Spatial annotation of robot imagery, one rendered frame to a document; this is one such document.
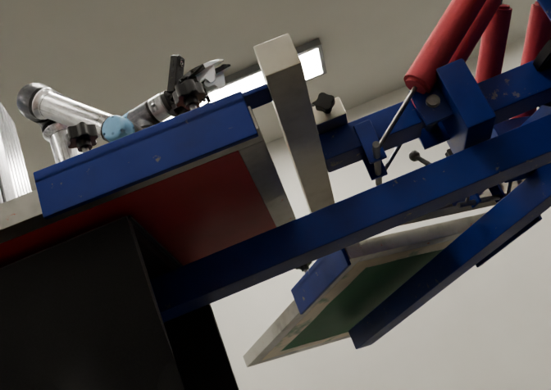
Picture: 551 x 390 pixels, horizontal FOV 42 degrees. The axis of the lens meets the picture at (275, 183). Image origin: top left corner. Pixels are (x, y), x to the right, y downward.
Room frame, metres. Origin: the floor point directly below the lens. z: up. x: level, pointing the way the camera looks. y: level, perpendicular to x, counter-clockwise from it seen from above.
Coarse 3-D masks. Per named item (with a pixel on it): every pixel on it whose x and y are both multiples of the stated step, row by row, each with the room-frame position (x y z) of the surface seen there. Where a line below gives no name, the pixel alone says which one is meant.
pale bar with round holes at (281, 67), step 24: (264, 48) 0.79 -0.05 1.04; (288, 48) 0.79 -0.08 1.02; (264, 72) 0.79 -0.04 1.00; (288, 72) 0.80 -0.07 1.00; (288, 96) 0.86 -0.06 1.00; (288, 120) 0.92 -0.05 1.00; (312, 120) 0.95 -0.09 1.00; (288, 144) 1.00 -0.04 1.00; (312, 144) 1.03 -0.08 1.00; (312, 168) 1.12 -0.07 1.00; (312, 192) 1.22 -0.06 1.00
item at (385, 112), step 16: (384, 112) 1.10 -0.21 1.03; (416, 112) 1.10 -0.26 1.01; (336, 128) 1.10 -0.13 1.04; (352, 128) 1.10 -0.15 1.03; (384, 128) 1.10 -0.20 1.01; (400, 128) 1.10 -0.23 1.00; (416, 128) 1.12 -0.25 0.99; (336, 144) 1.10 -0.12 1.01; (352, 144) 1.10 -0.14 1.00; (384, 144) 1.13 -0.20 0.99; (400, 144) 1.16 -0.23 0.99; (336, 160) 1.12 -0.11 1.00; (352, 160) 1.14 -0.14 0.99
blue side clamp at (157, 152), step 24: (240, 96) 0.83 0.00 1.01; (168, 120) 0.83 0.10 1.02; (192, 120) 0.83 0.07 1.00; (216, 120) 0.83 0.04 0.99; (240, 120) 0.83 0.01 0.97; (120, 144) 0.83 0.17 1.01; (144, 144) 0.83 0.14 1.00; (168, 144) 0.83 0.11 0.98; (192, 144) 0.83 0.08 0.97; (216, 144) 0.83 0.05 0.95; (48, 168) 0.83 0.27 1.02; (72, 168) 0.83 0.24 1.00; (96, 168) 0.83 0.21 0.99; (120, 168) 0.83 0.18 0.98; (144, 168) 0.83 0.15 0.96; (168, 168) 0.83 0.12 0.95; (48, 192) 0.83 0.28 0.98; (72, 192) 0.83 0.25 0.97; (96, 192) 0.83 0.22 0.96; (48, 216) 0.83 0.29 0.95
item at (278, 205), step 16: (256, 128) 0.84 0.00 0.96; (240, 144) 0.86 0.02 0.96; (256, 144) 0.88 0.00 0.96; (208, 160) 0.87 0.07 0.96; (256, 160) 0.93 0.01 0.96; (160, 176) 0.87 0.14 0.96; (256, 176) 0.98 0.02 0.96; (272, 176) 1.00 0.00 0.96; (32, 192) 0.84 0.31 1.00; (128, 192) 0.87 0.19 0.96; (272, 192) 1.06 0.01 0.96; (0, 208) 0.84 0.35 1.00; (16, 208) 0.84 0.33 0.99; (32, 208) 0.84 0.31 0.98; (80, 208) 0.87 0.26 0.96; (272, 208) 1.12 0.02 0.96; (288, 208) 1.15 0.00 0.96; (0, 224) 0.84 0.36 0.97; (16, 224) 0.85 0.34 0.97; (32, 224) 0.86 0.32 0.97; (0, 240) 0.87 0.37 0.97
